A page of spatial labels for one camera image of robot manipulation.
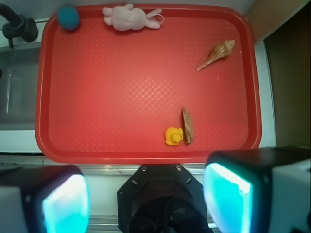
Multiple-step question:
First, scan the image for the blue crocheted ball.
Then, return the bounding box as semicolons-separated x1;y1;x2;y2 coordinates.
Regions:
57;7;80;30

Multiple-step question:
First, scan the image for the brown spiral seashell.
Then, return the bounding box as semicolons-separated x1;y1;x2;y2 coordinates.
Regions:
196;40;235;71

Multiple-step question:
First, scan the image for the pink plush bunny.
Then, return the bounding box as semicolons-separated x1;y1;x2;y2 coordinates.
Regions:
102;4;165;32

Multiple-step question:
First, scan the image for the brown cardboard box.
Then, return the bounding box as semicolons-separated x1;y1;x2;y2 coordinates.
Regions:
244;0;310;45

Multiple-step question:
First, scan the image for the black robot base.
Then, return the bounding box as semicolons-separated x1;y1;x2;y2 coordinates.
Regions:
117;164;213;233

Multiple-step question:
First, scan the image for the red plastic tray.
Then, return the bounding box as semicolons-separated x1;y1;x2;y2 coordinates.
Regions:
35;5;262;164

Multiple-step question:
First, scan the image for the grey toy sink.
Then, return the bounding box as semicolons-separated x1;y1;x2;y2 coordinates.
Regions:
0;43;41;130

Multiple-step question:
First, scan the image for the yellow rubber duck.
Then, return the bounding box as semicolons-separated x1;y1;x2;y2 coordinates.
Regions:
165;127;184;146

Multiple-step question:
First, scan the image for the grey toy faucet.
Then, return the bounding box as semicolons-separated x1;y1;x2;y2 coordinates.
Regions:
0;3;38;49

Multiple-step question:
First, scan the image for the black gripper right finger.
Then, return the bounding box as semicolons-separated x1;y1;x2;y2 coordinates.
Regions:
203;147;311;233

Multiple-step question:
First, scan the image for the brown wood piece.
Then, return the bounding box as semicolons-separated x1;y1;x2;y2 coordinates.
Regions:
182;107;194;145

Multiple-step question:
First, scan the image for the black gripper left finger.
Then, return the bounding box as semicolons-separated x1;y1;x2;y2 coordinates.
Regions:
0;165;91;233

